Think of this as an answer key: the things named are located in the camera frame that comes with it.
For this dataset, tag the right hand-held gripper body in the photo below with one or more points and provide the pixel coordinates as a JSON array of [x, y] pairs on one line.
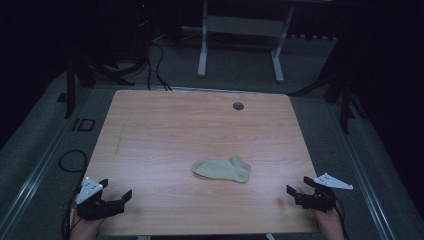
[[318, 198]]

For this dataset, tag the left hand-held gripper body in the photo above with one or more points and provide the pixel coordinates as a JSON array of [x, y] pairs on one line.
[[96, 205]]

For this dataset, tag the beige ankle sock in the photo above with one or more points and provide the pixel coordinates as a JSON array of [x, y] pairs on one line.
[[223, 170]]

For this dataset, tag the person's left hand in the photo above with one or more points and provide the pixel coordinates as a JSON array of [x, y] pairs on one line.
[[85, 230]]

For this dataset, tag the person's right hand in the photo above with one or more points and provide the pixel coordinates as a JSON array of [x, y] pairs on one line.
[[330, 225]]

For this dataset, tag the black metal stand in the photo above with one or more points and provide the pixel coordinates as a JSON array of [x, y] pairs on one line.
[[346, 103], [70, 86]]

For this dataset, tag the silver floor rail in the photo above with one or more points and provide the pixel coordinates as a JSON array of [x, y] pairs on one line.
[[363, 200], [30, 183]]

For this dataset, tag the white metal desk frame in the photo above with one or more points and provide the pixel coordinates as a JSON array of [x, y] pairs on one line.
[[241, 26]]

